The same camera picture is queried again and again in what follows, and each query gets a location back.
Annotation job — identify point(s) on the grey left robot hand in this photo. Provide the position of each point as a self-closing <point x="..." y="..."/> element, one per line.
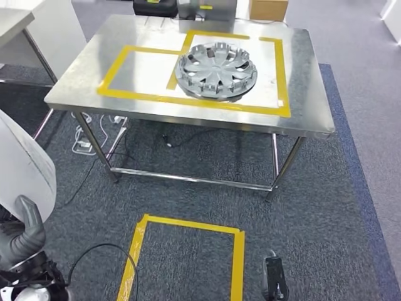
<point x="31" y="232"/>

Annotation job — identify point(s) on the white curved plastic part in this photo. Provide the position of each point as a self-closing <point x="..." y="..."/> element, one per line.
<point x="25" y="166"/>

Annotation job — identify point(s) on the stainless steel workbench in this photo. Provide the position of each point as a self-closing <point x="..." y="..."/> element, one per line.
<point x="78" y="83"/>

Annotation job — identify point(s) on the white back table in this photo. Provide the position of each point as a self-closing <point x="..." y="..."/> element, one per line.
<point x="243" y="10"/>

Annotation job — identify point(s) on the grey plastic wheel cover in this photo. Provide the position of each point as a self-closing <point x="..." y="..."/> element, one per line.
<point x="216" y="70"/>

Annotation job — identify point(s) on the white desk with metal legs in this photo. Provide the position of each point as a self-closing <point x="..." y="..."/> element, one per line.
<point x="56" y="33"/>

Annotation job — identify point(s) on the silver laptop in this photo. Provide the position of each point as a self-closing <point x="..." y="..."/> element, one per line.
<point x="216" y="10"/>

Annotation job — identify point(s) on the black equipment case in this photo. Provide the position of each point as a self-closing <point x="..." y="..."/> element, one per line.
<point x="157" y="8"/>

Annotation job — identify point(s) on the worn yellow floor tape square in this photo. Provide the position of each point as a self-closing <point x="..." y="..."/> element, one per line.
<point x="188" y="224"/>

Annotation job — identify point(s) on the white display plinth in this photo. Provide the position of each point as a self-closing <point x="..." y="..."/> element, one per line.
<point x="393" y="21"/>

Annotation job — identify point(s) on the white power strip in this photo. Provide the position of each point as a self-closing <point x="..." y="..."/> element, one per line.
<point x="84" y="145"/>

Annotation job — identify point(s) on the brown cardboard box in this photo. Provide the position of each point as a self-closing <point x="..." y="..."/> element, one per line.
<point x="267" y="10"/>

